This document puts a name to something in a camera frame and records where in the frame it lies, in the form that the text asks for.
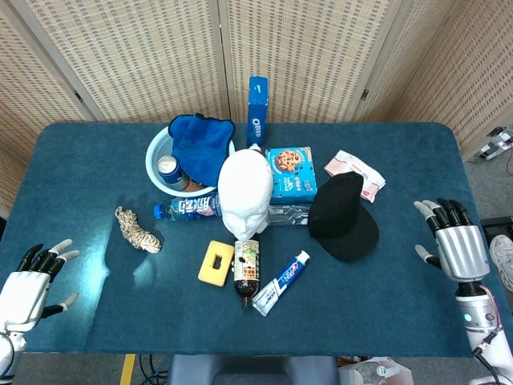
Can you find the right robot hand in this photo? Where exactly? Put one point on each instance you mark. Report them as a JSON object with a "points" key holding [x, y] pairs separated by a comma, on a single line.
{"points": [[461, 252]]}

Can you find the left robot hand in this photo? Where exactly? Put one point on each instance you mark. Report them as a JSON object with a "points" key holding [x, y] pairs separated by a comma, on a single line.
{"points": [[24, 297]]}

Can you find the black baseball cap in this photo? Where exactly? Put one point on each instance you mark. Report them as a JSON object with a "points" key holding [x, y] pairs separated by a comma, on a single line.
{"points": [[340, 220]]}

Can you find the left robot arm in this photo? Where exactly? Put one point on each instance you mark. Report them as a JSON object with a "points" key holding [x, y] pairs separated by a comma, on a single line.
{"points": [[8, 349]]}

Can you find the white sneaker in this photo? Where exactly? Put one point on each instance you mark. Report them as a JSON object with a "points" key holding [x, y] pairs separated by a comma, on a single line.
{"points": [[503, 260]]}

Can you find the black stand base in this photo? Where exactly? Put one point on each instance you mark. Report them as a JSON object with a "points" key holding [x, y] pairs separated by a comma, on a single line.
{"points": [[497, 226]]}

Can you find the white power strip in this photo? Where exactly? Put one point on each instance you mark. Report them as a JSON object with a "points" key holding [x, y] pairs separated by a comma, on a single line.
{"points": [[495, 146]]}

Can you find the yellow floor tape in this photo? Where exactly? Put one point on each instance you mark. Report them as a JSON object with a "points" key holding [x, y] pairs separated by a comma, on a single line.
{"points": [[128, 369]]}

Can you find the cardboard box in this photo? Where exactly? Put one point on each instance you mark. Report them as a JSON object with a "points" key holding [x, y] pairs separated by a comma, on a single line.
{"points": [[402, 375]]}

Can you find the pink wet wipes pack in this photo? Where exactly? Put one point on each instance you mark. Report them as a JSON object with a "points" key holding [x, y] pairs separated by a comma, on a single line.
{"points": [[348, 162]]}

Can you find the clear bottle green label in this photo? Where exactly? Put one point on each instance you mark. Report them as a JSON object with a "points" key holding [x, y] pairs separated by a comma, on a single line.
{"points": [[376, 371]]}

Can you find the teal tablecloth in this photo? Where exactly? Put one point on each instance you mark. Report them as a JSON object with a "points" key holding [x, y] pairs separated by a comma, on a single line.
{"points": [[80, 160]]}

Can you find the clear water bottle white cap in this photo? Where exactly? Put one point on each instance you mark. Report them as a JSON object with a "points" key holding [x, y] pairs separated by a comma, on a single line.
{"points": [[288, 214]]}

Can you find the pale blue plastic basin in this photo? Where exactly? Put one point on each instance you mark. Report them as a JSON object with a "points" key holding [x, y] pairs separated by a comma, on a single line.
{"points": [[152, 168]]}

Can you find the blue white toothpaste tube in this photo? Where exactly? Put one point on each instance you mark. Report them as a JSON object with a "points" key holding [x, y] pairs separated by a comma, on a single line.
{"points": [[280, 280]]}

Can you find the yellow sponge with hole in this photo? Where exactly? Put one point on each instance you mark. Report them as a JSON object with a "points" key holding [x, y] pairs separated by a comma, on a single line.
{"points": [[206, 268]]}

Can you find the blue cookie box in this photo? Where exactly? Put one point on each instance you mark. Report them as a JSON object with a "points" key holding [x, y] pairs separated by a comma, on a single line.
{"points": [[292, 176]]}

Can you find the blue label drink bottle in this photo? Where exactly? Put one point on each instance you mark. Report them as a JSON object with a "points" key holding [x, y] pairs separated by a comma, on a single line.
{"points": [[188, 206]]}

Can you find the blue soda can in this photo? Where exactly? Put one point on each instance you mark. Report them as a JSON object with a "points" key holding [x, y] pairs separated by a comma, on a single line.
{"points": [[168, 166]]}

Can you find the brown tea bottle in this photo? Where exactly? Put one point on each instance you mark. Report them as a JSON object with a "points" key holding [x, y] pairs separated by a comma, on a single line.
{"points": [[246, 272]]}

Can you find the white foam mannequin head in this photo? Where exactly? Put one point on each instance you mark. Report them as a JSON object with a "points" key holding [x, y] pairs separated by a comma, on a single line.
{"points": [[244, 188]]}

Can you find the blue cloth towel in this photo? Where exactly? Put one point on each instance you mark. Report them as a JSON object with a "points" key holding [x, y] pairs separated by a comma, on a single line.
{"points": [[204, 148]]}

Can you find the blue Oreo box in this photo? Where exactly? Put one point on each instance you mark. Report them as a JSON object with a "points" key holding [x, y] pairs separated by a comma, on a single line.
{"points": [[256, 116]]}

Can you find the woven folding screen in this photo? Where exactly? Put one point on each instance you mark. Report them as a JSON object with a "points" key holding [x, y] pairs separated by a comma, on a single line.
{"points": [[120, 48]]}

